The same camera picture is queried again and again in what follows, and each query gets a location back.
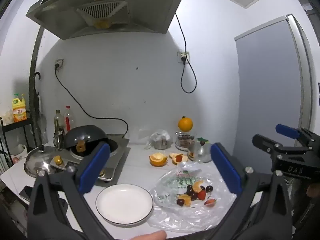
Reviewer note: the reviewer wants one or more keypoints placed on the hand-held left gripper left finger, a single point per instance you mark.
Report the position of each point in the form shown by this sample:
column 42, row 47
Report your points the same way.
column 95, row 170

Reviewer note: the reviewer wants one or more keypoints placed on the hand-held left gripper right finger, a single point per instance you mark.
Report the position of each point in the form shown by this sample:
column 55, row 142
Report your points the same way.
column 225, row 170

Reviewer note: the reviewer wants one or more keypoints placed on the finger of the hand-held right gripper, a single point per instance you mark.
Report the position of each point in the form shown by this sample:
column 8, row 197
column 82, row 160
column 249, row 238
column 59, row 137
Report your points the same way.
column 262, row 142
column 287, row 130

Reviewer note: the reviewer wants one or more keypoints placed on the orange segment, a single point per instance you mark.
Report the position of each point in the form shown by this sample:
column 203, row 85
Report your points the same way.
column 187, row 197
column 197, row 185

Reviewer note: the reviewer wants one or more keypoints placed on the white plate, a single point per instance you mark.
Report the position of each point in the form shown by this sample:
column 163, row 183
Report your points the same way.
column 122, row 205

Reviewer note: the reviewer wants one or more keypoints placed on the printed clear plastic bag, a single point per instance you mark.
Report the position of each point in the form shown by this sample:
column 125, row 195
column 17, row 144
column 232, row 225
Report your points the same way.
column 175, row 217

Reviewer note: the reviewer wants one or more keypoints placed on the person's right hand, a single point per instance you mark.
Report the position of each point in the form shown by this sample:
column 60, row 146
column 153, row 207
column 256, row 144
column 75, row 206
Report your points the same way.
column 313, row 190

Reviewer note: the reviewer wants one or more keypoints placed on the person's left hand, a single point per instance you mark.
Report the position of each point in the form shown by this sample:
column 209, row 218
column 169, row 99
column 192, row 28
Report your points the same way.
column 150, row 236

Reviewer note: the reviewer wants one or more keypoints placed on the steel gas stove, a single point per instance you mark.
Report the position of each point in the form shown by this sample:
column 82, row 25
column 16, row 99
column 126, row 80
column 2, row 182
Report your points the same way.
column 117, row 165

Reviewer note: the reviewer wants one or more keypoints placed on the black wok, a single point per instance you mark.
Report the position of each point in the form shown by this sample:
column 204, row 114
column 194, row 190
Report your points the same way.
column 85, row 133

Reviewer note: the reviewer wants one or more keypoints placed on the small green object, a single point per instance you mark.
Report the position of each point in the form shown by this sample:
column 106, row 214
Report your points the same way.
column 202, row 139

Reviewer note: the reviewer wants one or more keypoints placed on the orange peel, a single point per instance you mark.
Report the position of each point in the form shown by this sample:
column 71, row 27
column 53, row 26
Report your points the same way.
column 158, row 159
column 185, row 158

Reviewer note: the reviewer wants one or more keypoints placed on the clear glass jar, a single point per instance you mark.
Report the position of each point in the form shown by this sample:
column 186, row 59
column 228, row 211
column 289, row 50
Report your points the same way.
column 185, row 145

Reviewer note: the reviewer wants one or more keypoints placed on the small steel container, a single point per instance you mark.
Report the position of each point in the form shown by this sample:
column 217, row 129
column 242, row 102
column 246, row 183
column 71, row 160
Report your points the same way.
column 58, row 140

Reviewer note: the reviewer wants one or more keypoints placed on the grey refrigerator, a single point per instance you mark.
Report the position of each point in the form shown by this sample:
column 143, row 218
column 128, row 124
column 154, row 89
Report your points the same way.
column 267, row 80

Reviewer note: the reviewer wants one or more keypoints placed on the red-capped plastic bottle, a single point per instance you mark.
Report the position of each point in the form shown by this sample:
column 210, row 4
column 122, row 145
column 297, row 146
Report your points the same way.
column 68, row 118

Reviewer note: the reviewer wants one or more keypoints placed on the steel pot lid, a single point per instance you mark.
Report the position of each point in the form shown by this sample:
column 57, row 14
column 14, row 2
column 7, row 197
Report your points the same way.
column 37, row 160

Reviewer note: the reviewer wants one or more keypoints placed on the dark oil bottle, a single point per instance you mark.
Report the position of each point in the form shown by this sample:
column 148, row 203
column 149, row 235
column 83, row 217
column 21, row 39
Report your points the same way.
column 58, row 122

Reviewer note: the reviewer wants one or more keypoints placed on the whole orange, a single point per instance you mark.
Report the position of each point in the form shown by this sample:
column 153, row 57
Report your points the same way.
column 185, row 124

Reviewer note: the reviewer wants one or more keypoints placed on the steel cup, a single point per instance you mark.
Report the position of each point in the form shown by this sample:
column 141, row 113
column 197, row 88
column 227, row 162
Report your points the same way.
column 160, row 143

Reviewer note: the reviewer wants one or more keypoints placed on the small clear plastic bag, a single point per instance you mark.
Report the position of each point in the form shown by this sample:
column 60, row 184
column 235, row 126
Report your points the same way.
column 157, row 135

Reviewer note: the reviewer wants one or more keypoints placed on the black metal rack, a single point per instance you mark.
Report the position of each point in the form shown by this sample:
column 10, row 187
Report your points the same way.
column 17, row 126

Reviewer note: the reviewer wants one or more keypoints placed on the dark folded umbrella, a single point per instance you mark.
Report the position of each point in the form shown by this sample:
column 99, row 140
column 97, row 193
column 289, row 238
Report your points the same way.
column 37, row 100

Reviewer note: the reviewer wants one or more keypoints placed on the yellow dish soap bottle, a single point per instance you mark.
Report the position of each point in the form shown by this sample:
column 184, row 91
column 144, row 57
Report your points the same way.
column 18, row 107

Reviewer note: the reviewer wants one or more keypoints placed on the white crumpled plastic bag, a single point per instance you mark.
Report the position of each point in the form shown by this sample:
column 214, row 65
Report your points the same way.
column 6, row 117

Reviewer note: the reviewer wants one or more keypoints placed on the dark vertical pipe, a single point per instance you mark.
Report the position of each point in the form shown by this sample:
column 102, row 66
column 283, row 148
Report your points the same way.
column 32, row 80

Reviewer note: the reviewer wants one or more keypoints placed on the steel range hood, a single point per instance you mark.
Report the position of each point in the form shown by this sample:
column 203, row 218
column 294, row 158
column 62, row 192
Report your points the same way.
column 62, row 12

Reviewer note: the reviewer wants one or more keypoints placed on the white wall socket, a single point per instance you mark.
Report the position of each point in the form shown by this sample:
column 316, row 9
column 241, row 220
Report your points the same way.
column 183, row 56
column 59, row 63

